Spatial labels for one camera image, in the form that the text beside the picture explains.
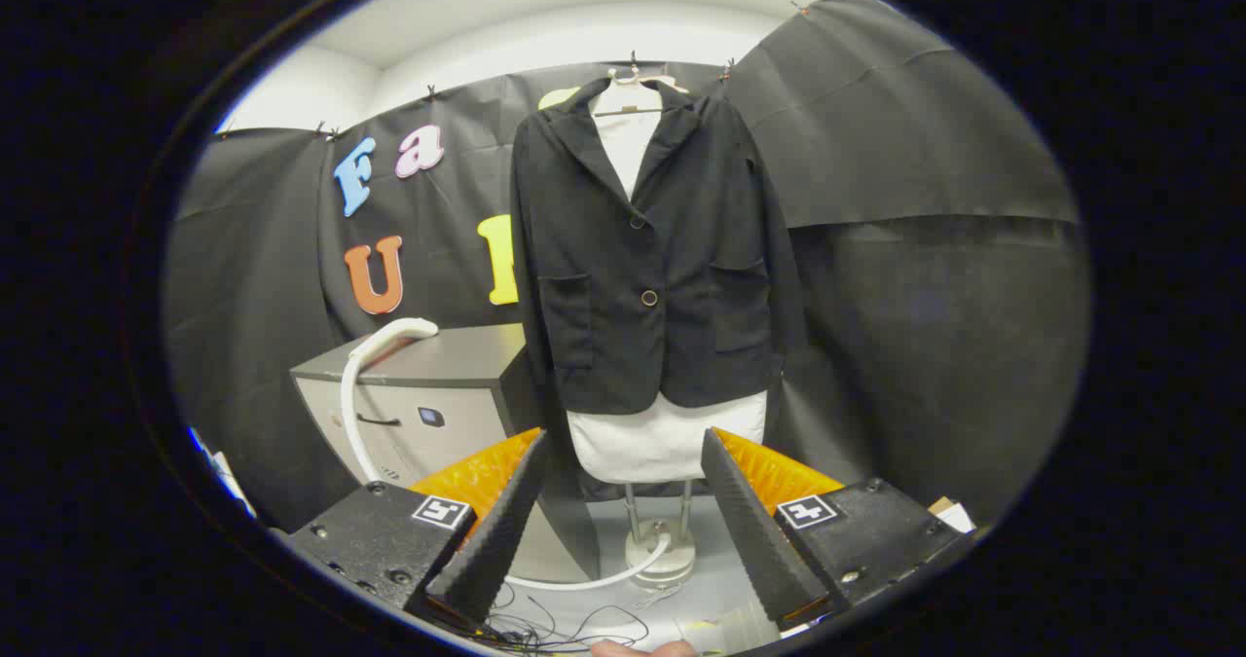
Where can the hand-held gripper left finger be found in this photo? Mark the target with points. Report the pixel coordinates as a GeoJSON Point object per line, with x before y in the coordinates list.
{"type": "Point", "coordinates": [496, 540]}

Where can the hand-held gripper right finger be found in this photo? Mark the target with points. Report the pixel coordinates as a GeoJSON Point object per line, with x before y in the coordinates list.
{"type": "Point", "coordinates": [750, 530]}

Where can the white shirt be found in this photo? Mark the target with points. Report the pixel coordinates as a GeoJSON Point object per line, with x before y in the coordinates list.
{"type": "Point", "coordinates": [662, 443]}

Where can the black jacket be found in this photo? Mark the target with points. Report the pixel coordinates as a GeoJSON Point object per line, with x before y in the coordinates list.
{"type": "Point", "coordinates": [604, 248]}

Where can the steamer stand base with poles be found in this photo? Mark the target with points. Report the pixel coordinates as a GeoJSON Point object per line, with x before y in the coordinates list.
{"type": "Point", "coordinates": [662, 552]}

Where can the white clothes hanger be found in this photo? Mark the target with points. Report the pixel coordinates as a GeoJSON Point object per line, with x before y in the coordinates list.
{"type": "Point", "coordinates": [638, 81]}

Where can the grey cabinet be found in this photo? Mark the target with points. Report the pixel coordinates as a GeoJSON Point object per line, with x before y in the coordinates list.
{"type": "Point", "coordinates": [458, 355]}

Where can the small cardboard box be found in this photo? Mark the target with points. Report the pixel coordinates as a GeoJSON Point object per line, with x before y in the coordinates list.
{"type": "Point", "coordinates": [952, 516]}

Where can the white paper sheets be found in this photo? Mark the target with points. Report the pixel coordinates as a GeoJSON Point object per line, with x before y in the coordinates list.
{"type": "Point", "coordinates": [226, 474]}

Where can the black backdrop cloth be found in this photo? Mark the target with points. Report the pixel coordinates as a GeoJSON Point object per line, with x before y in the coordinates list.
{"type": "Point", "coordinates": [925, 297]}

